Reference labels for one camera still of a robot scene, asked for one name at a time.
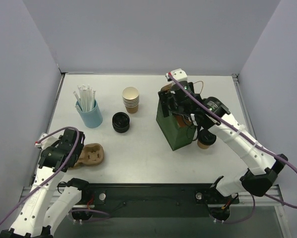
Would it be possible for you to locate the green paper bag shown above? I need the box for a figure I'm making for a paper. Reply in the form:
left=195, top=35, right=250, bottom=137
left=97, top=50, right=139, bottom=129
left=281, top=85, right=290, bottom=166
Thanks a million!
left=155, top=80, right=204, bottom=152

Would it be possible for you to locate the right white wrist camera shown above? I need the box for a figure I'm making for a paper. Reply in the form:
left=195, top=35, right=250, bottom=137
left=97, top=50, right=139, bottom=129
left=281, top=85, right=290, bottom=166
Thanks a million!
left=165, top=68, right=188, bottom=81

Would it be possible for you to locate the stack of paper cups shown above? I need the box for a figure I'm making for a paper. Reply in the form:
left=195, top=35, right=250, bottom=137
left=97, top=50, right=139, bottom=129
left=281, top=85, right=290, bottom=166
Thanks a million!
left=122, top=87, right=140, bottom=114

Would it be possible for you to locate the brown cardboard cup carrier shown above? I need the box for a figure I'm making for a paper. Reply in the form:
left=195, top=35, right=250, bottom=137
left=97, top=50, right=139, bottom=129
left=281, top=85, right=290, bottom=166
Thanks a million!
left=74, top=143, right=104, bottom=168

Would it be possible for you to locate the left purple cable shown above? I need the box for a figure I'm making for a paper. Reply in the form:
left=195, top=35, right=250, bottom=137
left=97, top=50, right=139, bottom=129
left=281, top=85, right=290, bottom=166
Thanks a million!
left=0, top=126, right=82, bottom=234

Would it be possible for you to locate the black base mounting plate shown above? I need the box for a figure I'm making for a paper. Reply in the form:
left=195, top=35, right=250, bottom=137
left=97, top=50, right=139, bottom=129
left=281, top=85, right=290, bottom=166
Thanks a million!
left=71, top=183, right=239, bottom=223

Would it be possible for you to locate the brown paper coffee cup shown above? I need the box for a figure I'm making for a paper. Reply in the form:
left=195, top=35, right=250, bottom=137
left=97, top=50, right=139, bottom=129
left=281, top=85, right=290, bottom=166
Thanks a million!
left=197, top=140, right=213, bottom=149

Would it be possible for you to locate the blue straw holder cup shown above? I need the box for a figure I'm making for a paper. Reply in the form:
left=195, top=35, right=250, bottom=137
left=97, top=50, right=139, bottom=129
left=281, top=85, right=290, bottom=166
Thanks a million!
left=75, top=100, right=103, bottom=128

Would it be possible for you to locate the white wrapped straws bundle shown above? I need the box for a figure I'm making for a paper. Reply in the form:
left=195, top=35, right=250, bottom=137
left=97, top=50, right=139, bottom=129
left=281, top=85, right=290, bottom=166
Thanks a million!
left=73, top=84, right=96, bottom=113

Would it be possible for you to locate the stack of black lids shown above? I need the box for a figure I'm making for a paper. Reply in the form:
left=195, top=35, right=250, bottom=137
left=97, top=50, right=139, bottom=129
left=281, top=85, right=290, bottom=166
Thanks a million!
left=112, top=112, right=130, bottom=133

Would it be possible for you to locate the purple cable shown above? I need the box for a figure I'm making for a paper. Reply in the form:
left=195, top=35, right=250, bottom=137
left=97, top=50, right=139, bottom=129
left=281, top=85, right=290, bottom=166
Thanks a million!
left=0, top=126, right=82, bottom=234
left=167, top=73, right=297, bottom=209

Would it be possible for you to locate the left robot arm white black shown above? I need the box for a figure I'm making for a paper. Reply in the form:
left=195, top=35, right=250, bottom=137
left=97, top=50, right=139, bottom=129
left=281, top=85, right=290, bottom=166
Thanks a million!
left=0, top=126, right=90, bottom=238

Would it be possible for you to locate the black cup lid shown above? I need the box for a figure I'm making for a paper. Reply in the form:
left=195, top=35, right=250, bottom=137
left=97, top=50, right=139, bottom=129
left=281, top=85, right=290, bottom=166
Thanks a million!
left=198, top=129, right=217, bottom=146

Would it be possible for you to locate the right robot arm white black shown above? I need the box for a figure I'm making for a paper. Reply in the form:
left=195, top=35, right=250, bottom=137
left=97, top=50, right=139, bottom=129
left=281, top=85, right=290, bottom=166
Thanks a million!
left=156, top=81, right=288, bottom=202

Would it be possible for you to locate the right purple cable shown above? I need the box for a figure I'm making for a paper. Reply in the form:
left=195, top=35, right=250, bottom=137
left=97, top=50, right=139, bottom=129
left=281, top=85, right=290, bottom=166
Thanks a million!
left=167, top=73, right=297, bottom=209

